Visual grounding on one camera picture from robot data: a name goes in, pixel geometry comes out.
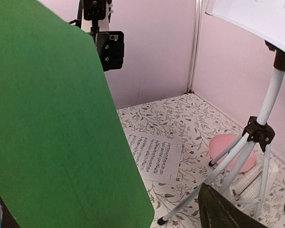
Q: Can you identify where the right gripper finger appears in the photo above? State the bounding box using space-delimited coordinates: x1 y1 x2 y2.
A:
198 183 266 228

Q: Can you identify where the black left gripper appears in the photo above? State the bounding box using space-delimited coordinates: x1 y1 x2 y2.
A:
89 31 124 71

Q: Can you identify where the green sheet music paper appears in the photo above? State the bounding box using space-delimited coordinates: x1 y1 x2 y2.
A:
0 0 154 228

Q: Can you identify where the grey perforated music stand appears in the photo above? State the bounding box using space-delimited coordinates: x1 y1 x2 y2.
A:
156 0 285 226

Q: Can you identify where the white metronome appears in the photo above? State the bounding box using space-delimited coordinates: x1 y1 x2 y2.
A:
225 162 263 202

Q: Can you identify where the pink plastic plate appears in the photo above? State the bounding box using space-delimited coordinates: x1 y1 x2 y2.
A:
208 134 257 174

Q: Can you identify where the white sheet music paper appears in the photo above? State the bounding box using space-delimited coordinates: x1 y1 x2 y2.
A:
125 132 182 184

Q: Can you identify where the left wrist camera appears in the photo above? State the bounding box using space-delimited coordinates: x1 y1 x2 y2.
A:
75 0 113 32

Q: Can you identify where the left aluminium frame post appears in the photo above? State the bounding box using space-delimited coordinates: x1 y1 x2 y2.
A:
186 0 203 93

